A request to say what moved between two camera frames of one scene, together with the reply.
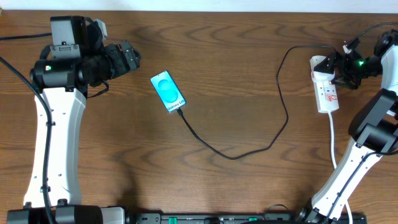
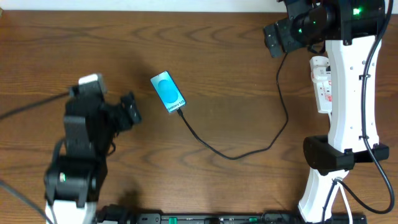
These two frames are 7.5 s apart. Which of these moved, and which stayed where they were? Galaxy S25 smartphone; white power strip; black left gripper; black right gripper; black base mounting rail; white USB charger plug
Moved: black right gripper; black left gripper
Stayed: white USB charger plug; white power strip; Galaxy S25 smartphone; black base mounting rail
